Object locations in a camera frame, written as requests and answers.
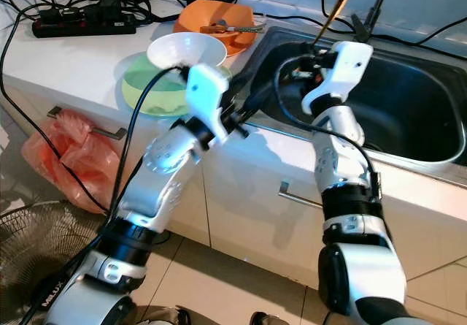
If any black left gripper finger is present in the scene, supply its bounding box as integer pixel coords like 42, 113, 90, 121
242, 75, 275, 114

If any golden metal spoon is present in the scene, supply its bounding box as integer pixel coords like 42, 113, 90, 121
310, 0, 351, 48

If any light green plate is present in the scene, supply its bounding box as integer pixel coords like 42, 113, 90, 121
121, 51, 233, 118

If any white bowl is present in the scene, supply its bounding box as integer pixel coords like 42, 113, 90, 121
146, 31, 228, 85

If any white kitchen cabinet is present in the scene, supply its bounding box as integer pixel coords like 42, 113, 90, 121
0, 84, 467, 304

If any orange bowl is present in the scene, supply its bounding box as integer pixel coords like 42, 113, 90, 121
206, 17, 260, 47

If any stainless steel sink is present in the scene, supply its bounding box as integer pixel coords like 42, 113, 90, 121
237, 24, 467, 171

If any orange plate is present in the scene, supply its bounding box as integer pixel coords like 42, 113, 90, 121
173, 0, 260, 56

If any orange plastic bag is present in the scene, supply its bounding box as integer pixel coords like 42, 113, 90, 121
20, 110, 117, 213

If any black power strip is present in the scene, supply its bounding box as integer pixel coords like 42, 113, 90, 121
33, 5, 138, 37

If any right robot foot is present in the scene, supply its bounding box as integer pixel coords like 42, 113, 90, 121
248, 312, 278, 325

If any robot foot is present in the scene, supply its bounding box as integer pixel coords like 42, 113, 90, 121
248, 312, 278, 325
139, 307, 190, 325

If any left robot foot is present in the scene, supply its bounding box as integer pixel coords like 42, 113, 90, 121
139, 307, 190, 325

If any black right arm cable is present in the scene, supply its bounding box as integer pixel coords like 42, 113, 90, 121
274, 53, 384, 198

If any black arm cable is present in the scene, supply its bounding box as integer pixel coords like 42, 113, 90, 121
18, 66, 194, 325
274, 53, 384, 198

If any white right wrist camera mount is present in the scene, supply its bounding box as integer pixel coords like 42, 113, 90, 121
301, 40, 374, 114

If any patterned handle metal spoon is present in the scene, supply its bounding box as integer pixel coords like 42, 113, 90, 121
208, 20, 266, 34

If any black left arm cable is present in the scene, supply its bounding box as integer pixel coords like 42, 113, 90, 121
18, 66, 194, 325

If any hanging black power cable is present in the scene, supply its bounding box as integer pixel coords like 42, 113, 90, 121
0, 18, 110, 213

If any wire guard floor fan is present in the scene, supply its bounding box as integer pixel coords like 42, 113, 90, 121
0, 204, 96, 318

